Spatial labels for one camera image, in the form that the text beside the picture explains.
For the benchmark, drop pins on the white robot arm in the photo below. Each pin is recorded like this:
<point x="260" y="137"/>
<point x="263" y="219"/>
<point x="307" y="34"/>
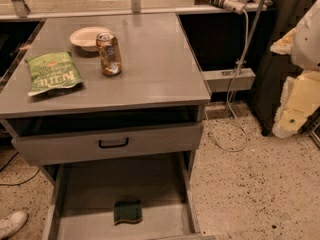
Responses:
<point x="305" y="49"/>

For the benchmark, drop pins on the black drawer handle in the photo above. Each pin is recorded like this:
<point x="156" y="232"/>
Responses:
<point x="110" y="144"/>

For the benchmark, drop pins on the orange soda can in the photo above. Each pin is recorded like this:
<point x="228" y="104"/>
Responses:
<point x="108" y="48"/>

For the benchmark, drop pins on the grey drawer cabinet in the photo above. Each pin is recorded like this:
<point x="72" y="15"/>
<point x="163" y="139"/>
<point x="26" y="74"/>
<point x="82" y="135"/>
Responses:
<point x="160" y="82"/>

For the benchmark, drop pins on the grey top drawer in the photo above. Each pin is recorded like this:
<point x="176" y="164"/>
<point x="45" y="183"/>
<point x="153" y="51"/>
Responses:
<point x="83" y="146"/>

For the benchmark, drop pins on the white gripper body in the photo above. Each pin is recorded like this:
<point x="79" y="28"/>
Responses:
<point x="307" y="40"/>

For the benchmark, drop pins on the metal rail shelf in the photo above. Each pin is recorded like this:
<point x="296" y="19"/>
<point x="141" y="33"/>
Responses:
<point x="100" y="0"/>

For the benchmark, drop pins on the green sponge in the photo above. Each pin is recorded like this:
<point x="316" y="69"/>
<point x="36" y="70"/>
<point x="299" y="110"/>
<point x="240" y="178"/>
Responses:
<point x="127" y="212"/>

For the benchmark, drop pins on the green chip bag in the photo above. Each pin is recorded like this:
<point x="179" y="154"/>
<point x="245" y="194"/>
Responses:
<point x="52" y="71"/>

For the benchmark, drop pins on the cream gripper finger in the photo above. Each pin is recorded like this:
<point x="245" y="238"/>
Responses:
<point x="283" y="46"/>
<point x="287" y="124"/>

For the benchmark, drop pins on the white shoe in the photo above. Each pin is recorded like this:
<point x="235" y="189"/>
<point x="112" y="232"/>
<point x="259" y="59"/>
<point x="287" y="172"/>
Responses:
<point x="12" y="223"/>

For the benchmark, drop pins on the grey open middle drawer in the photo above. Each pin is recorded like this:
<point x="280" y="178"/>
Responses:
<point x="82" y="205"/>

